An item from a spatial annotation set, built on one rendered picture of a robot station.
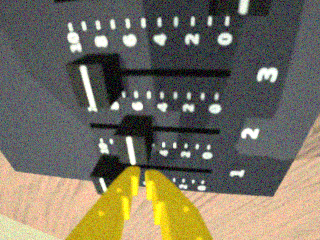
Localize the black lighting desk panel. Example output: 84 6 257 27
0 0 320 197

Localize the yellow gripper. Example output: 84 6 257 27
65 166 213 240

